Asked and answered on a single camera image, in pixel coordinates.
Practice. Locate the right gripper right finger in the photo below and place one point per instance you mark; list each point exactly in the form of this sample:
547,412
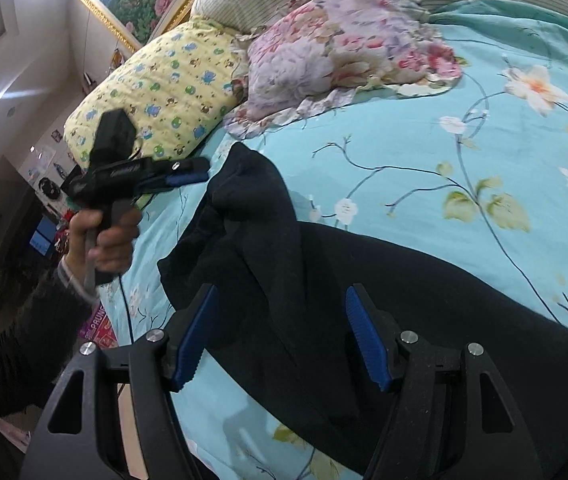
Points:
452,415

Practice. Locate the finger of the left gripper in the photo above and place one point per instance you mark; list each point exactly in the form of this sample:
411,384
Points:
196,165
186,178

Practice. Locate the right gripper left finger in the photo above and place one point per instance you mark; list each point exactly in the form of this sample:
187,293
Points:
78,434

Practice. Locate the black knit pants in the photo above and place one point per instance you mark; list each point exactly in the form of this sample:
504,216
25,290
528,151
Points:
283,334

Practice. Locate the dark sleeve left forearm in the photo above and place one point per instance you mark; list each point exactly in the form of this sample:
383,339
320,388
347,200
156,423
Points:
34,348

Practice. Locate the person's left hand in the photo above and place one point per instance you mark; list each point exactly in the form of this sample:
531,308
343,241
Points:
113,248

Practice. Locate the yellow cartoon print pillow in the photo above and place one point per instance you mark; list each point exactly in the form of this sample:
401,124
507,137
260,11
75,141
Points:
175,90

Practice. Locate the pink printed box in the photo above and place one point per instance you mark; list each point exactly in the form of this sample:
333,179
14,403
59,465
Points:
98,329

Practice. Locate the pink purple floral pillow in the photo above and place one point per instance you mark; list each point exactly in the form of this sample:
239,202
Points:
321,55

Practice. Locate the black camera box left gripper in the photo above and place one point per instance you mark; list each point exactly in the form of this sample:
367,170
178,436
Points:
114,139

